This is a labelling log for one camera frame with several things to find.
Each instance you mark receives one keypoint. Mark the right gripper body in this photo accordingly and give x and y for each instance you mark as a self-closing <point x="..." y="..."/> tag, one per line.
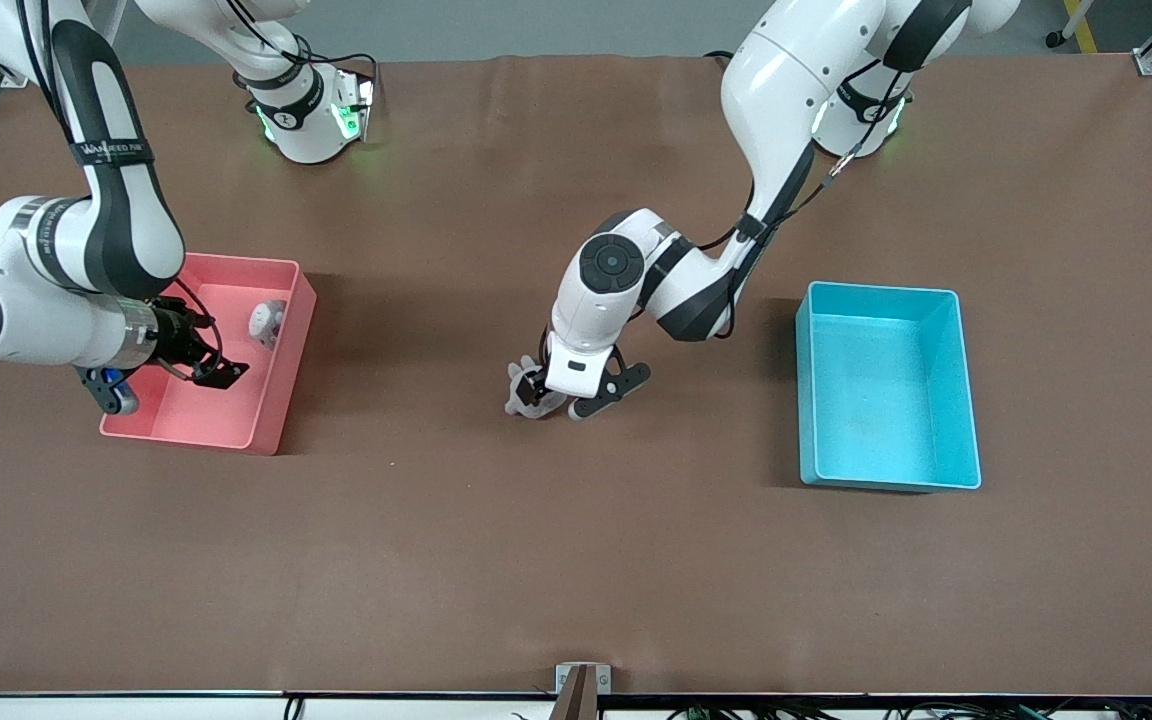
<point x="176" y="338"/>

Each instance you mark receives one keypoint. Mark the plain grey plush toy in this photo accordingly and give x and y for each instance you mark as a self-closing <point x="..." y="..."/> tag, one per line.
<point x="516" y="400"/>

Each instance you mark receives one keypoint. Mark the grey plush toy white belly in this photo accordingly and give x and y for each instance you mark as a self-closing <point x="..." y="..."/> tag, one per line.
<point x="264" y="322"/>

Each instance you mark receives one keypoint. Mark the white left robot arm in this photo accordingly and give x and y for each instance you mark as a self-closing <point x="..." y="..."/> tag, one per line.
<point x="786" y="80"/>

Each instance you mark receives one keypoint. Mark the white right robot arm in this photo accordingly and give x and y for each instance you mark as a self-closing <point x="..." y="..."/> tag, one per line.
<point x="116" y="220"/>

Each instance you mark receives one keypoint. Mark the pink plastic box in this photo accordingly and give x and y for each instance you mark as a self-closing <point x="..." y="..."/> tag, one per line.
<point x="266" y="400"/>

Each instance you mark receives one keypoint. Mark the blue plastic box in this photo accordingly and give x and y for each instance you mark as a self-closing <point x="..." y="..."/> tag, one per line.
<point x="876" y="400"/>

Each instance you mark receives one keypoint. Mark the brown table mat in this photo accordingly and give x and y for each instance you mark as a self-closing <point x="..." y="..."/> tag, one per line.
<point x="576" y="500"/>

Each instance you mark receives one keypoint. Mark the metal base connector plate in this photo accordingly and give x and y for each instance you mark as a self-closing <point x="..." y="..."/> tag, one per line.
<point x="361" y="100"/>

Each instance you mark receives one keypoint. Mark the black caster wheel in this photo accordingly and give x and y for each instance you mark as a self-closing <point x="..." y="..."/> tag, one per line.
<point x="1054" y="39"/>

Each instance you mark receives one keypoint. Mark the small metal edge bracket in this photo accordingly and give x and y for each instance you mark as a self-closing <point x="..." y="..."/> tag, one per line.
<point x="563" y="680"/>

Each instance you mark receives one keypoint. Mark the brown mounting post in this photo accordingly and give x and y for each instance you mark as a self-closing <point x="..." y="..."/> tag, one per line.
<point x="576" y="700"/>

